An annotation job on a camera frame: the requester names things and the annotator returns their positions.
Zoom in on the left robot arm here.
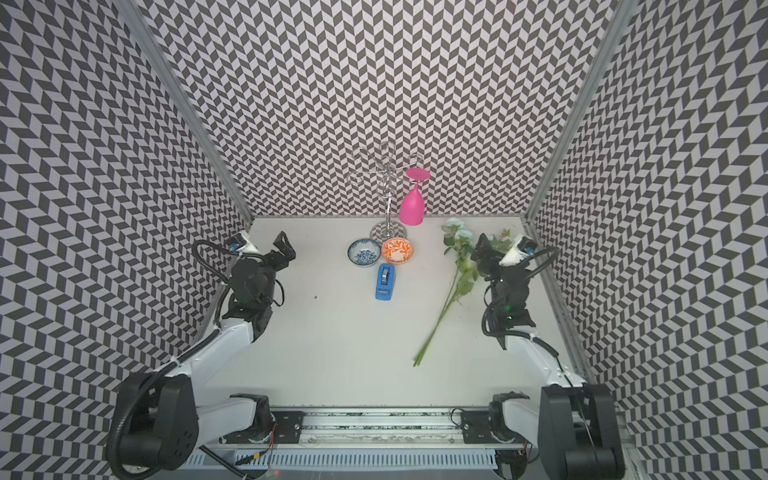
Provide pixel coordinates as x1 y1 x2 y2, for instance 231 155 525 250
105 231 296 479

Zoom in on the orange patterned bowl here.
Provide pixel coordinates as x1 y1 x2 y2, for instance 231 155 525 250
382 237 414 265

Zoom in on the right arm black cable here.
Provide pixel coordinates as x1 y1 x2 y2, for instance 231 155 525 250
481 245 560 352

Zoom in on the chrome glass holder stand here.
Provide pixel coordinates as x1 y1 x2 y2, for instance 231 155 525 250
352 141 417 246

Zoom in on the blue patterned bowl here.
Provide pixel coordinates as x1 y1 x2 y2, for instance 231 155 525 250
347 238 382 267

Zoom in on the pink plastic wine glass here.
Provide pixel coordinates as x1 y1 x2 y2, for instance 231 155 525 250
399 167 431 226

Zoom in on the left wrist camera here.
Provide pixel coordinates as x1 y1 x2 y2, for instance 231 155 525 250
225 231 259 255

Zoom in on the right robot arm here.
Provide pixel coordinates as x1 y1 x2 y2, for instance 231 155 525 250
471 235 626 479

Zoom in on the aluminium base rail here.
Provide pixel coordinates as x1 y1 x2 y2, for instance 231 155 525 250
205 401 553 478

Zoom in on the blue tape dispenser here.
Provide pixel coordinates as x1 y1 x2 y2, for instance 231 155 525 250
375 263 395 301

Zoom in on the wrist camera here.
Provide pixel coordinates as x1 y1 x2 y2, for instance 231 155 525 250
499 235 538 267
225 231 259 255

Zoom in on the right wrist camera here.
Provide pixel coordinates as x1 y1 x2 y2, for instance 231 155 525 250
499 235 538 267

